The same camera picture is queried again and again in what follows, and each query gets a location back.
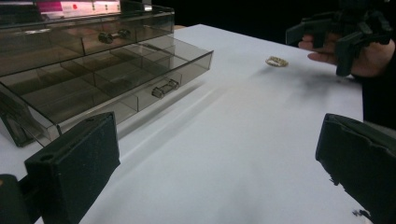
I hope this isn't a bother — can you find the pink and white box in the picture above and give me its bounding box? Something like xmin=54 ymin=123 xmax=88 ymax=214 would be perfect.
xmin=35 ymin=0 xmax=122 ymax=19

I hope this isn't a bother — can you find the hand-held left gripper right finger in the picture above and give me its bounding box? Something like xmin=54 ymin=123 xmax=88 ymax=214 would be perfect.
xmin=315 ymin=113 xmax=396 ymax=224

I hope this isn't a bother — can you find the clear smoky drawer cabinet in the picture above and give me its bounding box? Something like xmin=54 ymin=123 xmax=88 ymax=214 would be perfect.
xmin=0 ymin=0 xmax=176 ymax=148

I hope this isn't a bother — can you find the clear smoky drawer with dividers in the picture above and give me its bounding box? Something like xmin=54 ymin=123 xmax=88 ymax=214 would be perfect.
xmin=0 ymin=35 xmax=215 ymax=147
xmin=0 ymin=13 xmax=176 ymax=77

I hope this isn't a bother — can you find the gold ring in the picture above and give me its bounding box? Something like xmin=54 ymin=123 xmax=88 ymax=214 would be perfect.
xmin=264 ymin=55 xmax=290 ymax=68

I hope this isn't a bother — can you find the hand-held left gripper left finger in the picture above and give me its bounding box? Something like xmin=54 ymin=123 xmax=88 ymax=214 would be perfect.
xmin=23 ymin=111 xmax=121 ymax=224

